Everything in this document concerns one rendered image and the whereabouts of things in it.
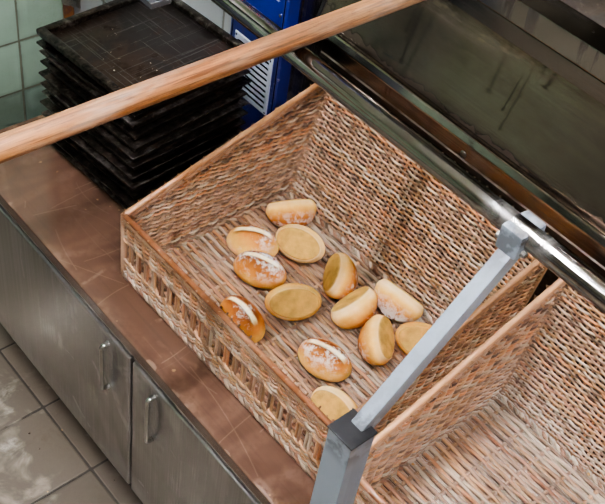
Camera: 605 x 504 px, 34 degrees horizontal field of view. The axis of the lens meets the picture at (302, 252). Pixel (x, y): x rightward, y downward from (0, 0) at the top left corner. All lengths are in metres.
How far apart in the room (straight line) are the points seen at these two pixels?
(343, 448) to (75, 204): 0.94
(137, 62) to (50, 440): 0.90
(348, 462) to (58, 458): 1.18
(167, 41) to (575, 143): 0.78
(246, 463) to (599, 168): 0.70
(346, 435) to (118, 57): 0.93
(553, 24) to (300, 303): 0.63
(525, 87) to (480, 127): 0.10
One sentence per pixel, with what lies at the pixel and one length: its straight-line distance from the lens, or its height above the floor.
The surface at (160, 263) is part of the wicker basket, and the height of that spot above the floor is 0.71.
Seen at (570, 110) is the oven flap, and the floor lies 1.06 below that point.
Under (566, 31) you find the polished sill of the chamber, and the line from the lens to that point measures 1.51.
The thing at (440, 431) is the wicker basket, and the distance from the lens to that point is 1.65.
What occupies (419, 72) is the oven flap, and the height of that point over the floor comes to 0.97.
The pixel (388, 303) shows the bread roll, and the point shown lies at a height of 0.63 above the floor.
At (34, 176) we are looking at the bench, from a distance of 2.02.
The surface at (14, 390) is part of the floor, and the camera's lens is 2.40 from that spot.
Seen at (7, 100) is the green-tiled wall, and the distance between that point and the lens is 2.78.
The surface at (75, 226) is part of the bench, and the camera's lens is 1.91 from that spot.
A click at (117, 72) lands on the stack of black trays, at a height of 0.85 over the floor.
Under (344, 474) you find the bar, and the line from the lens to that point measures 1.22.
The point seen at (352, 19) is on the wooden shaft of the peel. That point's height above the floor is 1.20.
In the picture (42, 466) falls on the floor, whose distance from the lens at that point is 2.28.
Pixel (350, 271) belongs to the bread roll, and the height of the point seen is 0.65.
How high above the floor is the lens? 1.91
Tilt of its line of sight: 45 degrees down
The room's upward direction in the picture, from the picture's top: 10 degrees clockwise
